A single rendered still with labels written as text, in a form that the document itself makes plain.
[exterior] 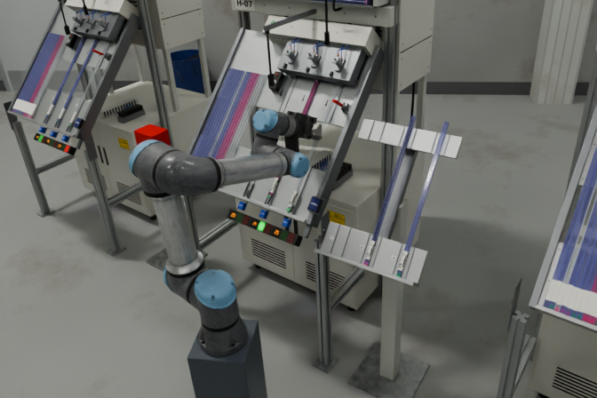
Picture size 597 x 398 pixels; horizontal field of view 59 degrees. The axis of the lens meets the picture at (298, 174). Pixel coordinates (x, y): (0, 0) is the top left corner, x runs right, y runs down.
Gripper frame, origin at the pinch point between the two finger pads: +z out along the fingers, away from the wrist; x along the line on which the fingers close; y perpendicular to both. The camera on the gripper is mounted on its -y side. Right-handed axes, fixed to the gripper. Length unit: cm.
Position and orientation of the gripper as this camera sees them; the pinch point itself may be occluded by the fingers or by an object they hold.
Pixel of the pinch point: (316, 138)
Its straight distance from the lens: 197.6
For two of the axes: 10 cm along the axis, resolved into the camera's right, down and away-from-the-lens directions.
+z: 5.5, 0.5, 8.3
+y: 2.4, -9.7, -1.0
